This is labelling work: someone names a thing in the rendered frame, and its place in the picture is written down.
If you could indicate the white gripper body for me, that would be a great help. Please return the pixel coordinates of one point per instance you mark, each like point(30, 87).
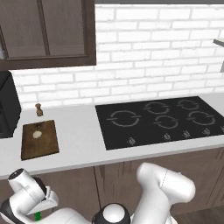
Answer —
point(48, 201)

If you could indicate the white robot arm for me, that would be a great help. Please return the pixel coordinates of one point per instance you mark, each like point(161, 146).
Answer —
point(163, 189)

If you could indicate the wooden cutting board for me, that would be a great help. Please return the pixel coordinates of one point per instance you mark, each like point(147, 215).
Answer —
point(43, 145)

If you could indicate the brown base cupboard door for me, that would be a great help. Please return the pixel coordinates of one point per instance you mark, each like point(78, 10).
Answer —
point(73, 189)
point(122, 180)
point(220, 186)

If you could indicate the brown wooden pepper mill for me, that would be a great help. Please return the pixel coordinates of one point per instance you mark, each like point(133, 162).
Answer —
point(38, 110)

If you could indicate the black hob knob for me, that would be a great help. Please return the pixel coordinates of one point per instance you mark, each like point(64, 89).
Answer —
point(186, 134)
point(131, 141)
point(222, 128)
point(206, 131)
point(166, 136)

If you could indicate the black microwave oven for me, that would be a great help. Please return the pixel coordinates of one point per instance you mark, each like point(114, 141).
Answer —
point(8, 105)

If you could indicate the black hob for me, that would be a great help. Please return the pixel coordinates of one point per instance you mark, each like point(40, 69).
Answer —
point(151, 128)

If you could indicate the grey range hood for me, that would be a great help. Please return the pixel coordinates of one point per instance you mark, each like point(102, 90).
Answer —
point(219, 42)

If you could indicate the dark brown wall cupboard door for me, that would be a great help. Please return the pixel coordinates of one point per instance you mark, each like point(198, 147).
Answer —
point(67, 26)
point(20, 26)

